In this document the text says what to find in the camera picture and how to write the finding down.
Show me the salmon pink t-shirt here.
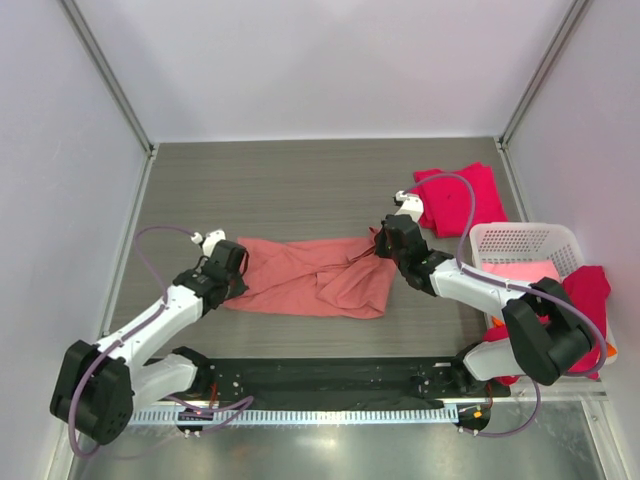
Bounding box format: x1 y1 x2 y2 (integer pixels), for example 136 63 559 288
224 235 396 320

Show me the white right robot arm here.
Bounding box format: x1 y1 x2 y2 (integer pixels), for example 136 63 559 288
375 214 608 396

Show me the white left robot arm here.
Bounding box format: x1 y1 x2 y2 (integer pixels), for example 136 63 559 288
50 231 249 454

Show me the folded magenta t-shirt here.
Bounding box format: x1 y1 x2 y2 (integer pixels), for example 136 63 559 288
413 162 508 238

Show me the white plastic laundry basket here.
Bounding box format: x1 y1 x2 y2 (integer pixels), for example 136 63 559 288
469 222 617 349

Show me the light pink shirt in basket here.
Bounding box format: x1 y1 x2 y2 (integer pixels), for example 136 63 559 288
481 260 562 286

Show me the crimson shirt over basket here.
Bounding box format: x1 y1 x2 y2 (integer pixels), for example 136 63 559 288
483 265 611 386

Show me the orange shirt in basket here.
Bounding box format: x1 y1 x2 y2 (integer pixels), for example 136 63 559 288
488 317 618 363

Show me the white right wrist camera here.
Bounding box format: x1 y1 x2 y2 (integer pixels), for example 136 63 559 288
394 190 424 222

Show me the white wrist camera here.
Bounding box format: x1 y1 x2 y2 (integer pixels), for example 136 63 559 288
394 190 424 222
190 229 226 257

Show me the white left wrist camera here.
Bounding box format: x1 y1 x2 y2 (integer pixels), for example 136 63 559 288
190 229 226 257

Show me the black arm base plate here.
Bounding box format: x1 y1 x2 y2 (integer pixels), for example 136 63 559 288
178 357 510 412

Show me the white slotted cable duct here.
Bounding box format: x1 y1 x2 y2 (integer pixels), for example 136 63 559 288
129 404 459 427

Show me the right aluminium frame post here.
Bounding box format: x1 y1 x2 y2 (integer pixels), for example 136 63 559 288
496 0 592 151

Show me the aluminium frame post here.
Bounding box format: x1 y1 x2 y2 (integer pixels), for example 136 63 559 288
496 0 592 151
58 0 155 156

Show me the left aluminium frame post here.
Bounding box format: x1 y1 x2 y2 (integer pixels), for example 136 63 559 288
58 0 155 156

